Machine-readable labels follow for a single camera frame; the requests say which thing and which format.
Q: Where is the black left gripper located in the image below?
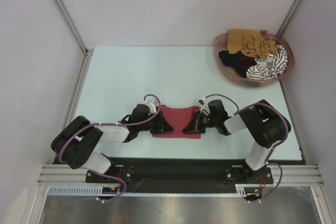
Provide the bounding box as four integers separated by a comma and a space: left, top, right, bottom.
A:
138, 111, 173, 135

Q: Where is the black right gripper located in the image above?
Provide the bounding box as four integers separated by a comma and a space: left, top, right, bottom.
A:
183, 110, 218, 134

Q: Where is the red tank top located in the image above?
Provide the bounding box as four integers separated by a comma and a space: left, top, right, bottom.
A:
152, 105, 201, 139

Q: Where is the mustard yellow tank top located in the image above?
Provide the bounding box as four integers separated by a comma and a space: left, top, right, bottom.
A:
227, 28, 278, 59

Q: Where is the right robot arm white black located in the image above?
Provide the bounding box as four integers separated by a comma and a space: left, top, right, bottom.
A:
182, 100, 291, 184

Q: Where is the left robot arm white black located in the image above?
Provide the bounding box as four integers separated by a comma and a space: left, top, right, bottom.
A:
51, 104, 174, 183

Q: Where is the black white striped tank top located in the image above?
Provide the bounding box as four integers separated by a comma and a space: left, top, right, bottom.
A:
246, 45, 288, 80

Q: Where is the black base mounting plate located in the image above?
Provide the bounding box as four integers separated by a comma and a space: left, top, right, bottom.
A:
54, 156, 307, 196

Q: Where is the pink translucent laundry basket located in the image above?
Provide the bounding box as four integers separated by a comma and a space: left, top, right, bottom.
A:
213, 30, 295, 87

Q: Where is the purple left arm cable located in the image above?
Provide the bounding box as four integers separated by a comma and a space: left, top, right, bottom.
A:
58, 93, 161, 205

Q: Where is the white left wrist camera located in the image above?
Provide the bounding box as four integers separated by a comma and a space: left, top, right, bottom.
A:
144, 98, 158, 114

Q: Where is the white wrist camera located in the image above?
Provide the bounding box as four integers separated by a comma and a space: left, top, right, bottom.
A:
144, 98, 158, 114
198, 97, 209, 113

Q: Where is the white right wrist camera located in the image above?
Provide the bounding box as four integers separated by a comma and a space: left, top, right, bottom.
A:
198, 97, 209, 113

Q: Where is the grey slotted cable duct right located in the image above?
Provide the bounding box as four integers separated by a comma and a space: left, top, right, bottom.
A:
235, 184, 263, 197

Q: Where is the grey slotted cable duct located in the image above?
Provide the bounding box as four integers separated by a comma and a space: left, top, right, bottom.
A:
48, 186, 119, 196
235, 184, 263, 197

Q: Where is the left aluminium corner post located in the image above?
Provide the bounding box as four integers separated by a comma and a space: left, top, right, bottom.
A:
39, 0, 89, 53

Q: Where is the aluminium corner post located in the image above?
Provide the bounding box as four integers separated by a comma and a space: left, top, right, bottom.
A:
276, 0, 303, 37
39, 0, 89, 53

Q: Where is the aluminium frame rail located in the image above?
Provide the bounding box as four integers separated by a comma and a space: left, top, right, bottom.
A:
36, 164, 91, 185

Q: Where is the grey slotted cable duct left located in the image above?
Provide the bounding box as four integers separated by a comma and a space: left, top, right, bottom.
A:
48, 186, 119, 196

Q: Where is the right aluminium corner post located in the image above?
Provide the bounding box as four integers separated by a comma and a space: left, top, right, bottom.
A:
276, 0, 303, 37

